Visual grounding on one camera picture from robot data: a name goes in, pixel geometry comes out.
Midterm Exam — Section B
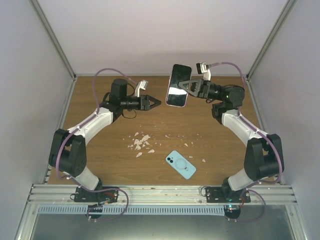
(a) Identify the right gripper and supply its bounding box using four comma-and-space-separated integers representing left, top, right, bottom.
177, 78, 225, 101

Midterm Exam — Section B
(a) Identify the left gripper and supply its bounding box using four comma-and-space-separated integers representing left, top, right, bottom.
121, 95, 162, 111

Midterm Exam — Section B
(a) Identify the black phone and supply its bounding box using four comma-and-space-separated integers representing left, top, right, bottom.
165, 63, 193, 108

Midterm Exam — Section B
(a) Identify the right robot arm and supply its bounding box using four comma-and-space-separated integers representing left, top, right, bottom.
178, 79, 284, 203

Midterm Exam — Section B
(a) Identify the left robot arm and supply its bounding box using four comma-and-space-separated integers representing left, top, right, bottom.
48, 78, 161, 202

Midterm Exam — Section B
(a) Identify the light blue cased phone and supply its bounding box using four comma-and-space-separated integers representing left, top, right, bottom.
165, 150, 197, 180

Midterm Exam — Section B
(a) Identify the white debris pile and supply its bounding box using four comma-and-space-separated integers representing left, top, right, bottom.
121, 131, 163, 158

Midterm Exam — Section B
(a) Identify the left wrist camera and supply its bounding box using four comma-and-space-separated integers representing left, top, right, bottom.
134, 79, 148, 98

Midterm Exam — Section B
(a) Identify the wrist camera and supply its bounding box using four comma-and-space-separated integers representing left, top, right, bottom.
134, 79, 148, 98
196, 62, 212, 81

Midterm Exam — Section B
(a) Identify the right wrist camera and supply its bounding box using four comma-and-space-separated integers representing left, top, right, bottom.
196, 62, 212, 81

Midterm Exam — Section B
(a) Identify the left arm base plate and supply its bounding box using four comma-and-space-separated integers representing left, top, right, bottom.
70, 186, 119, 204

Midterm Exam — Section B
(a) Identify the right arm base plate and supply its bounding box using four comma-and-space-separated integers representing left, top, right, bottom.
204, 186, 251, 204

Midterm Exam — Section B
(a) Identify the right aluminium frame post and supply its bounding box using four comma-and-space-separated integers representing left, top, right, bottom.
244, 0, 300, 81

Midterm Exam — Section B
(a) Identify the aluminium frame post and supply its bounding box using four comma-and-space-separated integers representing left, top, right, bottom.
244, 0, 300, 81
28, 0, 77, 81

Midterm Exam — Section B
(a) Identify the aluminium front rail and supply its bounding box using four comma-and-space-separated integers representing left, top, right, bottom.
27, 184, 298, 206

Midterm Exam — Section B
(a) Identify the left aluminium frame post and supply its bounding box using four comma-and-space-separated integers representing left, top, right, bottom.
28, 0, 77, 81

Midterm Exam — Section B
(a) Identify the slotted cable duct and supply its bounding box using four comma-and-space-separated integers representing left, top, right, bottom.
38, 204, 225, 216

